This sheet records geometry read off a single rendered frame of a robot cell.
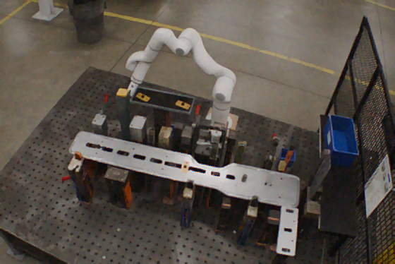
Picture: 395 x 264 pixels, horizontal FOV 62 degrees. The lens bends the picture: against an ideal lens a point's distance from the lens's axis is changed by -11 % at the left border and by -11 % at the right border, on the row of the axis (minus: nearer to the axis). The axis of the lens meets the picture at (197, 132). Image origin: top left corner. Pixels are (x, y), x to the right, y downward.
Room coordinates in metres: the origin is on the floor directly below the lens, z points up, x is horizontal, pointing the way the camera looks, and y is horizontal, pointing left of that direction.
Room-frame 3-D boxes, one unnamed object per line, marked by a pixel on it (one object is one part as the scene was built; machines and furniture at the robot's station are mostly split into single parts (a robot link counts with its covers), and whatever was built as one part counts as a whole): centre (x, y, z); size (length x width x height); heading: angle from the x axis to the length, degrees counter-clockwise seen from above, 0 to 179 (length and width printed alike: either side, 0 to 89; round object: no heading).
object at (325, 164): (1.11, -0.67, 1.17); 0.12 x 0.01 x 0.34; 172
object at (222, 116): (1.81, -0.14, 0.87); 0.19 x 0.19 x 0.18
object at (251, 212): (0.97, -0.33, 0.87); 0.12 x 0.09 x 0.35; 172
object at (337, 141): (1.47, -0.89, 1.10); 0.30 x 0.17 x 0.13; 174
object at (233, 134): (1.41, -0.20, 0.91); 0.07 x 0.05 x 0.42; 172
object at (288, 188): (1.23, 0.07, 1.00); 1.38 x 0.22 x 0.02; 82
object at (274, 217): (0.97, -0.46, 0.84); 0.11 x 0.10 x 0.28; 172
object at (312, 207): (1.00, -0.66, 0.88); 0.08 x 0.08 x 0.36; 82
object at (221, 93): (1.77, -0.14, 1.09); 0.19 x 0.12 x 0.24; 167
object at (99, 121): (1.48, 0.61, 0.88); 0.11 x 0.10 x 0.36; 172
